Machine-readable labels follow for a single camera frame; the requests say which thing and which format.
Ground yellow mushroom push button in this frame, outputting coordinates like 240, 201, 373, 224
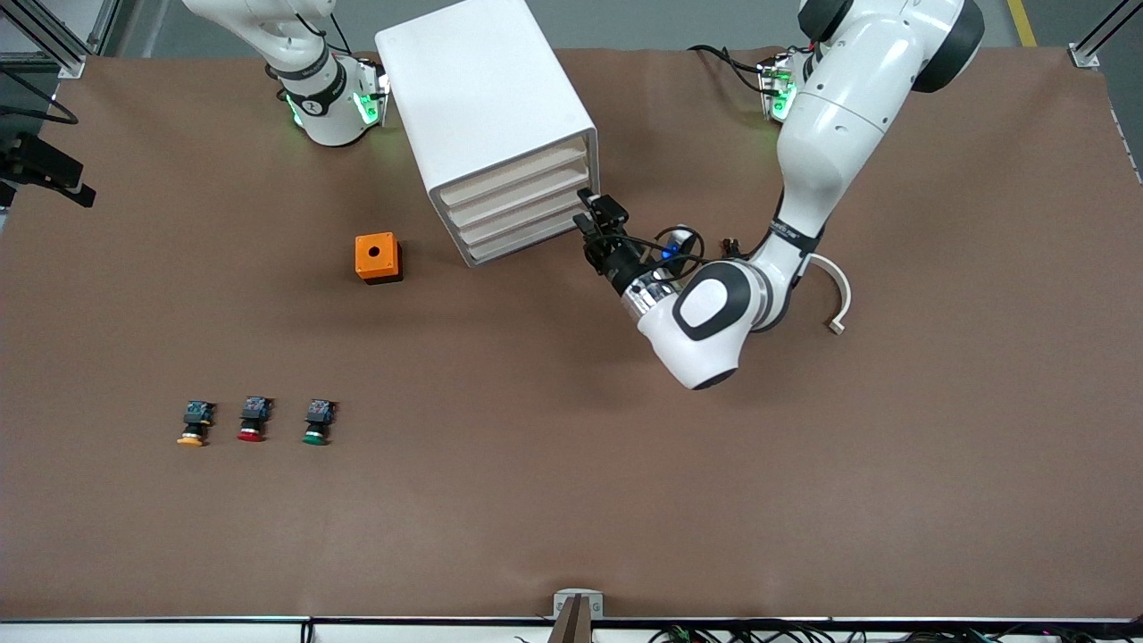
176, 400, 217, 447

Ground green mushroom push button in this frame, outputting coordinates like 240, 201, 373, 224
301, 398, 338, 447

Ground white curved plastic bracket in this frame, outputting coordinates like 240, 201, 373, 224
799, 253, 853, 337

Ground black arm base cable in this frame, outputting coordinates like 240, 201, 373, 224
688, 43, 778, 95

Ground orange button enclosure box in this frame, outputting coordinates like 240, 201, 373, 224
355, 232, 404, 286

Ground red mushroom push button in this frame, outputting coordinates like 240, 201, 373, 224
237, 397, 273, 443

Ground brown table cover sheet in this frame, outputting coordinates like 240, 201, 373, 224
0, 45, 1143, 622

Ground tangled black cables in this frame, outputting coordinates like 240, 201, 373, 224
647, 623, 1143, 643

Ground aluminium frame post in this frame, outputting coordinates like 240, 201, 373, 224
0, 0, 121, 81
1069, 0, 1143, 70

